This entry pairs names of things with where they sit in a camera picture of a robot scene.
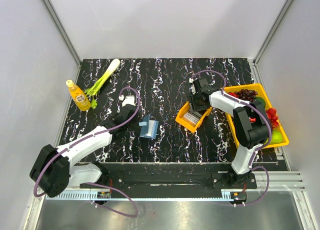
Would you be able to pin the small orange card bin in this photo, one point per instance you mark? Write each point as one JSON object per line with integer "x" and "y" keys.
{"x": 188, "y": 126}

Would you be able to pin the black marble pattern mat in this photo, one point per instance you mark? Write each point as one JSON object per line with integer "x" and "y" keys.
{"x": 162, "y": 84}

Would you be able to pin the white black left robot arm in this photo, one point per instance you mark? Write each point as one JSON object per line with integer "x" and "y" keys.
{"x": 56, "y": 168}

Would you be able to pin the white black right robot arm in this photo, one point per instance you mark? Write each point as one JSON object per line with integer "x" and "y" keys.
{"x": 252, "y": 126}

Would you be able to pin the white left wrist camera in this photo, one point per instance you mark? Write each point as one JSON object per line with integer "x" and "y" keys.
{"x": 127, "y": 100}

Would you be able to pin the red apple left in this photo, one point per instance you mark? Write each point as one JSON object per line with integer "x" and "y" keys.
{"x": 233, "y": 95}

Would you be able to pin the dark green avocado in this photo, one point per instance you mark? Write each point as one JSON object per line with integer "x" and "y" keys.
{"x": 261, "y": 100}

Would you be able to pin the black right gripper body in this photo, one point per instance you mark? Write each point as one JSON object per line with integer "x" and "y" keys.
{"x": 196, "y": 103}

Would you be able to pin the white slotted cable duct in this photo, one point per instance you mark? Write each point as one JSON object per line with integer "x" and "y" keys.
{"x": 98, "y": 196}

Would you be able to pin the light green apple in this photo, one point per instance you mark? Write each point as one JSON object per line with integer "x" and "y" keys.
{"x": 276, "y": 137}

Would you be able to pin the dark purple grape bunch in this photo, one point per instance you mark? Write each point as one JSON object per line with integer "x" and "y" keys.
{"x": 246, "y": 94}

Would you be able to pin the green white leek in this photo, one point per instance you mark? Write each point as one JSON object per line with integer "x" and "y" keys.
{"x": 92, "y": 92}

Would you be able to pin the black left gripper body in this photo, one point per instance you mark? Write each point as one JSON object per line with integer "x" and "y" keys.
{"x": 134, "y": 124}

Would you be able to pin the yellow juice bottle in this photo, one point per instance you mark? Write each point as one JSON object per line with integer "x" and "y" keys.
{"x": 78, "y": 96}

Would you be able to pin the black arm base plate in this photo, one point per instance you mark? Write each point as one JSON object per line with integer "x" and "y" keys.
{"x": 211, "y": 175}

